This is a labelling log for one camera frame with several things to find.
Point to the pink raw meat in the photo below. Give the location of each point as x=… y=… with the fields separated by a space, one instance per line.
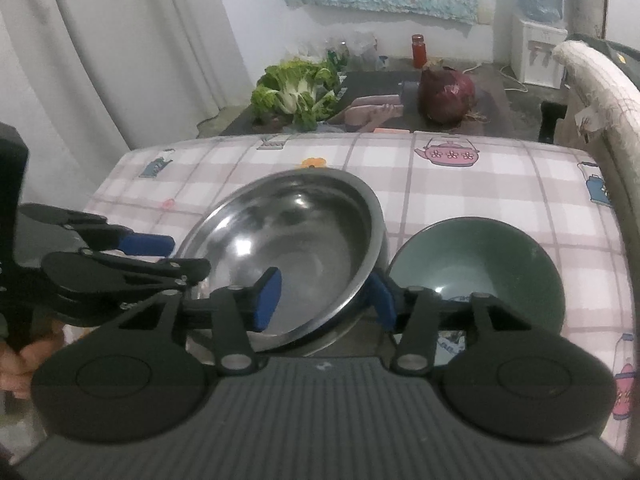
x=370 y=110

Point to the clear plastic bottles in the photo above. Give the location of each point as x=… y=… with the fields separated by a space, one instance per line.
x=362 y=47

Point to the person's left hand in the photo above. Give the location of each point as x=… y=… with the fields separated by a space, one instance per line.
x=37 y=347

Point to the chair with checked cover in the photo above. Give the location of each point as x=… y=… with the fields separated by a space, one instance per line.
x=607 y=95

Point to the green bok choy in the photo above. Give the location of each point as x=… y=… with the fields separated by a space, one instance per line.
x=290 y=90

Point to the stainless steel bowl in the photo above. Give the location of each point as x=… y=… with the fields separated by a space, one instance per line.
x=290 y=250

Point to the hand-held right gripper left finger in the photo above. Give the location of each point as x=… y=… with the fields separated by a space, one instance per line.
x=267 y=305

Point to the beige rolled mat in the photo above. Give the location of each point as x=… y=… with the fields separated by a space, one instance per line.
x=590 y=0

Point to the red sauce bottle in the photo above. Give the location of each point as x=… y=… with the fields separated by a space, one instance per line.
x=418 y=52

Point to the white water dispenser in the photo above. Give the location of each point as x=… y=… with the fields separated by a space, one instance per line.
x=537 y=55

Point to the dark green ceramic bowl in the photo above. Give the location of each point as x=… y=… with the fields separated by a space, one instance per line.
x=475 y=260

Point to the white curtain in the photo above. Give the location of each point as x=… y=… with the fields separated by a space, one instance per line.
x=125 y=35

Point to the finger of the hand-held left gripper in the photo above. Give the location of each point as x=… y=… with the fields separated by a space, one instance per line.
x=150 y=270
x=145 y=245

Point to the low dark table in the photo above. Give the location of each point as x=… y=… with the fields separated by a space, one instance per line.
x=492 y=110

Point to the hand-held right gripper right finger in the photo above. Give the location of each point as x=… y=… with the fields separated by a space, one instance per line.
x=384 y=307

